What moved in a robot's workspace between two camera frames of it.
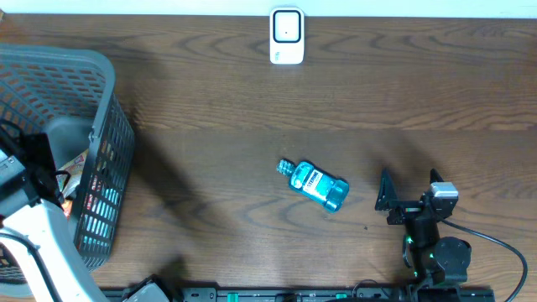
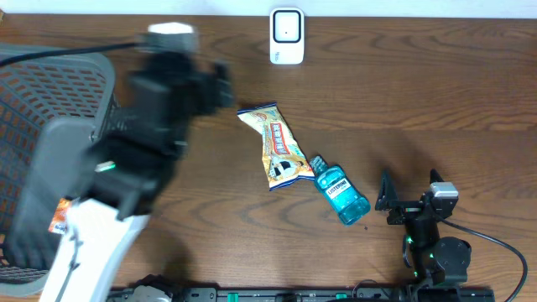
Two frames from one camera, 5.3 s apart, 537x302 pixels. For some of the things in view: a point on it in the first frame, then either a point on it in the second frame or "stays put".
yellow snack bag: [75, 169] -> [285, 158]
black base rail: [391, 294] stays put
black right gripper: [406, 210] stays put
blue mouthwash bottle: [323, 189] -> [348, 203]
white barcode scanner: [287, 35] stays put
